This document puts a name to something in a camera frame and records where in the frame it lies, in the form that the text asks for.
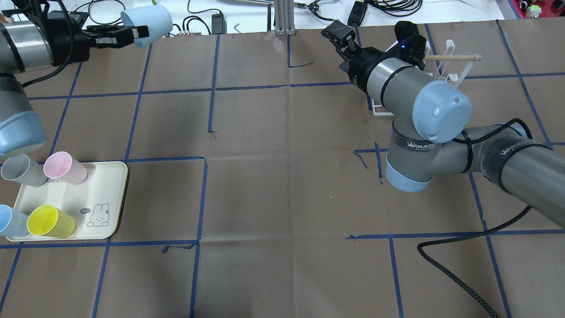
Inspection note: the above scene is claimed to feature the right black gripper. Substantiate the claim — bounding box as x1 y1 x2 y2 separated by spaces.
321 20 429 93

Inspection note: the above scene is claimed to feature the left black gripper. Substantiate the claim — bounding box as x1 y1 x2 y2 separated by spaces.
42 11 150 67

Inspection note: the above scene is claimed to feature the light blue cup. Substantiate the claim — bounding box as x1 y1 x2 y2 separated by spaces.
121 4 173 48
0 204 29 237

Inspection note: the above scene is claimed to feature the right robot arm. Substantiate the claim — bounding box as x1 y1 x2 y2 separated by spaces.
321 21 565 227

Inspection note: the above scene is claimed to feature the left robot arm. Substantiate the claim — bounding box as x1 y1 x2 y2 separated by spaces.
0 0 154 159

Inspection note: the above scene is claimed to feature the pink cup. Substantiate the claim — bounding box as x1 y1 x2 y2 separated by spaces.
44 151 87 185

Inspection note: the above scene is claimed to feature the grey cup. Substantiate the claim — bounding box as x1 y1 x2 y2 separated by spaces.
1 154 48 187

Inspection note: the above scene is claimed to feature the yellow cup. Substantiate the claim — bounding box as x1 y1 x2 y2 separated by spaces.
26 205 76 238

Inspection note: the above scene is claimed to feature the black power adapter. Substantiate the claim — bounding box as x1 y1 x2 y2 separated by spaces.
347 0 368 27

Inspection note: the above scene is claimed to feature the cream serving tray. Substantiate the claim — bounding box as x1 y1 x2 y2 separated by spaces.
15 161 128 240

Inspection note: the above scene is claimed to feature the coiled black cable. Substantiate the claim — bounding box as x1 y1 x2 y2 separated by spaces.
371 0 423 16

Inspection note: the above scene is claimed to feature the white wire cup rack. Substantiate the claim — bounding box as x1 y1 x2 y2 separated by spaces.
367 39 483 117

